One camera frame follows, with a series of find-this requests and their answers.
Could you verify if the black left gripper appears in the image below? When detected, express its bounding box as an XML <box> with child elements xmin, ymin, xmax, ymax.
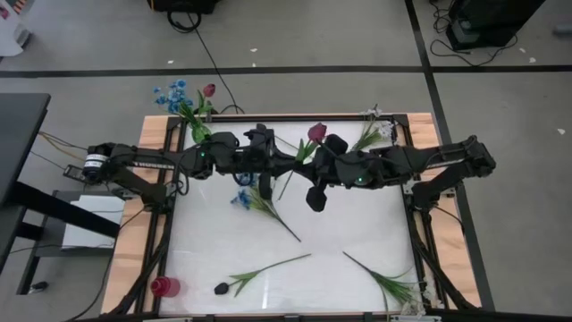
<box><xmin>214</xmin><ymin>123</ymin><xmax>314</xmax><ymax>201</ymax></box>

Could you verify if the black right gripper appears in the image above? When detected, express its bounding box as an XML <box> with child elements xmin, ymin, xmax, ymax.
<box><xmin>306</xmin><ymin>132</ymin><xmax>358</xmax><ymax>214</ymax></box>

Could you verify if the red artificial tulip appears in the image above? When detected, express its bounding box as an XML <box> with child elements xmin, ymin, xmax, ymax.
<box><xmin>196</xmin><ymin>82</ymin><xmax>217</xmax><ymax>124</ymax></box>
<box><xmin>276</xmin><ymin>122</ymin><xmax>330</xmax><ymax>201</ymax></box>

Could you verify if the blue artificial flower bunch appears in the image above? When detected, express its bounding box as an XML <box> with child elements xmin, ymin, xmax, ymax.
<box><xmin>153</xmin><ymin>79</ymin><xmax>211</xmax><ymax>129</ymax></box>
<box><xmin>230</xmin><ymin>172</ymin><xmax>302</xmax><ymax>243</ymax></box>

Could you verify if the white artificial flower bunch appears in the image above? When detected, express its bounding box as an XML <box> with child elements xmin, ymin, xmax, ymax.
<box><xmin>341</xmin><ymin>250</ymin><xmax>442</xmax><ymax>317</ymax></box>
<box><xmin>351</xmin><ymin>103</ymin><xmax>395</xmax><ymax>152</ymax></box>

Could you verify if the red vase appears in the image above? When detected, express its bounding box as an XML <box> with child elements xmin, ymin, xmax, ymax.
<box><xmin>150</xmin><ymin>275</ymin><xmax>181</xmax><ymax>299</ymax></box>

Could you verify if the green glass vase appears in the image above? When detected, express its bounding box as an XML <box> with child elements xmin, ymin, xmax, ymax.
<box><xmin>190</xmin><ymin>121</ymin><xmax>214</xmax><ymax>145</ymax></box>

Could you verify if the wooden base board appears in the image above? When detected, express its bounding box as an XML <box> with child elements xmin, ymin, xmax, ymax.
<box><xmin>101</xmin><ymin>112</ymin><xmax>483</xmax><ymax>315</ymax></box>

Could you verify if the black equipment case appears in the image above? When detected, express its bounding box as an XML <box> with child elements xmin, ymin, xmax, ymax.
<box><xmin>146</xmin><ymin>0</ymin><xmax>221</xmax><ymax>14</ymax></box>

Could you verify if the white box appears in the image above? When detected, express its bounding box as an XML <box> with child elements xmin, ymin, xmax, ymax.
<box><xmin>61</xmin><ymin>194</ymin><xmax>127</xmax><ymax>250</ymax></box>

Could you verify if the black power adapter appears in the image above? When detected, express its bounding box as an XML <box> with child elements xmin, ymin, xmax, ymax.
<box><xmin>63</xmin><ymin>163</ymin><xmax>90</xmax><ymax>183</ymax></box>

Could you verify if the black computer case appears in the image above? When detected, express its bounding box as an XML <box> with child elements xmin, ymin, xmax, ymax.
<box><xmin>445</xmin><ymin>0</ymin><xmax>547</xmax><ymax>52</ymax></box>

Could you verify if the black desk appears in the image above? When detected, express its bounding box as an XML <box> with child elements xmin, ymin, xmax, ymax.
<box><xmin>0</xmin><ymin>92</ymin><xmax>124</xmax><ymax>274</ymax></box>

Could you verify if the black aluminium table frame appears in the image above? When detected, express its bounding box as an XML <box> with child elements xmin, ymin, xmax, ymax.
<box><xmin>106</xmin><ymin>114</ymin><xmax>496</xmax><ymax>322</ymax></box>

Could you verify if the black floor cable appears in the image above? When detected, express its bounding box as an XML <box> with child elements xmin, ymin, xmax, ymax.
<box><xmin>166</xmin><ymin>9</ymin><xmax>246</xmax><ymax>115</ymax></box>

